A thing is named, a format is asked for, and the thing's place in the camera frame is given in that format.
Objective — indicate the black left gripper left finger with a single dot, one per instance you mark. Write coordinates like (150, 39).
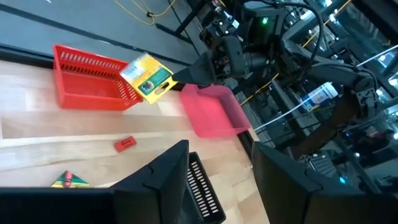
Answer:
(149, 196)

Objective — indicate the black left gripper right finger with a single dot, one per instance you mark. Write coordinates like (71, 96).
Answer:
(289, 199)

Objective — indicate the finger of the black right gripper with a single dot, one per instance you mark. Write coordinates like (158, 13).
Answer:
(199, 71)

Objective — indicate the yellow green crayon box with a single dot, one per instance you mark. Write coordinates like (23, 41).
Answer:
(146, 77)
(70, 182)

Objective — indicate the red eraser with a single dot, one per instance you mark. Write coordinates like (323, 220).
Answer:
(125, 144)

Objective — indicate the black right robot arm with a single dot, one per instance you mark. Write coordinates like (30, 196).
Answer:
(335, 73)

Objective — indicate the black desk foot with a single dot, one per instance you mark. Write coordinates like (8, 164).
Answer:
(183, 32)

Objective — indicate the pink plastic tray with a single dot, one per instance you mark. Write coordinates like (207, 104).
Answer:
(211, 115)

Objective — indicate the black slotted plastic basket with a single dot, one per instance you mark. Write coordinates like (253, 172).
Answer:
(202, 186)

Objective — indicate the white bottle blue label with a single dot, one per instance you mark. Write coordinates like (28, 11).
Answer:
(320, 95)

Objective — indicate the red slotted plastic basket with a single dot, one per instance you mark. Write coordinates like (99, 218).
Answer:
(84, 90)

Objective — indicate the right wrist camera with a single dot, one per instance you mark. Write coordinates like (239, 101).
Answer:
(219, 25)

